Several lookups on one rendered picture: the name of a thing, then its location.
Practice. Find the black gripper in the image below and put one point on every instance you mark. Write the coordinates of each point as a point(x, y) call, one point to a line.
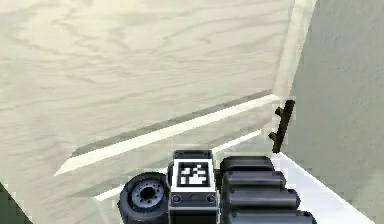
point(145, 196)

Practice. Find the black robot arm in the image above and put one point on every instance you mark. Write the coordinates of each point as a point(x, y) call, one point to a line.
point(253, 196)

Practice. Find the pale wooden room door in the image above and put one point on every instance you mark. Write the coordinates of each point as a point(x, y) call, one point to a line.
point(140, 76)

